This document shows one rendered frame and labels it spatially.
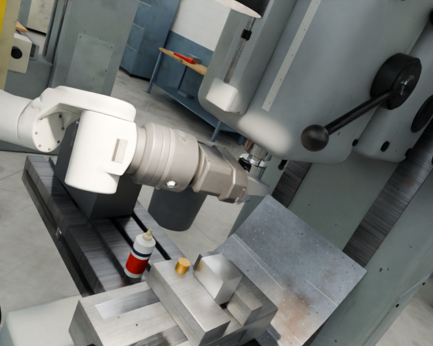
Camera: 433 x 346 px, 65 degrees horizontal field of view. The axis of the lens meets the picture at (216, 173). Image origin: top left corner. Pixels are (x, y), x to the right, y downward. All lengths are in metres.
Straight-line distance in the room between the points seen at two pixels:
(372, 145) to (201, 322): 0.37
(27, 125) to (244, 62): 0.28
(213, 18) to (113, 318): 6.87
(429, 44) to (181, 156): 0.38
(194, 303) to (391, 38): 0.46
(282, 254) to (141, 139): 0.57
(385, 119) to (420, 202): 0.30
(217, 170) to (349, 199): 0.46
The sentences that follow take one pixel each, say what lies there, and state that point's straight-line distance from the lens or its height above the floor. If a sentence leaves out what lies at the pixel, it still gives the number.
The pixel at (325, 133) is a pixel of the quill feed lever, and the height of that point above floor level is 1.37.
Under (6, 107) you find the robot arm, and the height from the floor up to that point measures 1.23.
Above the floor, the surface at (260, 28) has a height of 1.44.
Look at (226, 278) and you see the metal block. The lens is 0.59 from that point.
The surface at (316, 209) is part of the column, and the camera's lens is 0.91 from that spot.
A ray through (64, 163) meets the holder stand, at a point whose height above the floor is 0.99.
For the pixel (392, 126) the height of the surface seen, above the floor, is 1.40.
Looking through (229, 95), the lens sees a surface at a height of 1.36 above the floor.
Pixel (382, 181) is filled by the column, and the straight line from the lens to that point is 0.85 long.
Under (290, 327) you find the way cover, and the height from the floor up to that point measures 0.91.
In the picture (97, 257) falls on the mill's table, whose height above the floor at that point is 0.93.
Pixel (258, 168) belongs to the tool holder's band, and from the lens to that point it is 0.53.
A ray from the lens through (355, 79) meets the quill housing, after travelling 0.46.
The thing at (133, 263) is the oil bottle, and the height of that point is 0.97.
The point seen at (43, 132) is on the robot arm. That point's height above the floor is 1.22.
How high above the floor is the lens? 1.41
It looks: 20 degrees down
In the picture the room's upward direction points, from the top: 24 degrees clockwise
